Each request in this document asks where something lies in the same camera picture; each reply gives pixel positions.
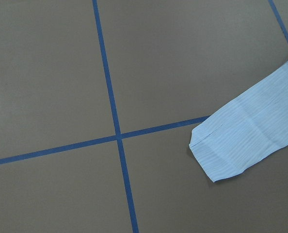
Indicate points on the light blue striped shirt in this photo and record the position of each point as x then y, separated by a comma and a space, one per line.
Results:
246, 130

